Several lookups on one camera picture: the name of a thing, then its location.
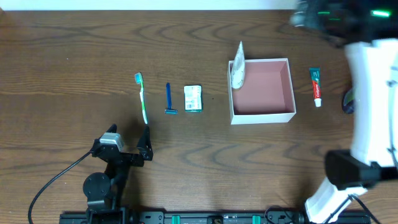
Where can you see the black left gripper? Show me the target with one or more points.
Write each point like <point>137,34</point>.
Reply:
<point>125,157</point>

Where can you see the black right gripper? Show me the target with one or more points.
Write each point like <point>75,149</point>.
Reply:
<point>311,17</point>

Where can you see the blue disposable razor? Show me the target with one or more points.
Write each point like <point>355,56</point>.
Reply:
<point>169,109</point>

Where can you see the red green toothpaste tube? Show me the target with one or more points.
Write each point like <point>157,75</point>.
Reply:
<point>315,76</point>

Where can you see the green white soap box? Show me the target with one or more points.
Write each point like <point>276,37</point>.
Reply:
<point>193,98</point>

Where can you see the clear pump bottle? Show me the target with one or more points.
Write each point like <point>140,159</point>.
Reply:
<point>347,103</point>

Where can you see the white box pink interior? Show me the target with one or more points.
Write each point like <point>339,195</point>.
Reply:
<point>266,95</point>

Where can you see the white lotion tube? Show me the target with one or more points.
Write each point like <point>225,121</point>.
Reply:
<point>238,68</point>

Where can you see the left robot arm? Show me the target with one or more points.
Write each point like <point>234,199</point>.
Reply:
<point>104,190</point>

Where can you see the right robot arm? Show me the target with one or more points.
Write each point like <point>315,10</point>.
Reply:
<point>367,31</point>

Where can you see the green white toothbrush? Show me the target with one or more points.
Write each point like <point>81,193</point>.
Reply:
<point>140,81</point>

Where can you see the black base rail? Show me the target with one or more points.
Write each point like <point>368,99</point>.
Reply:
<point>271,216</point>

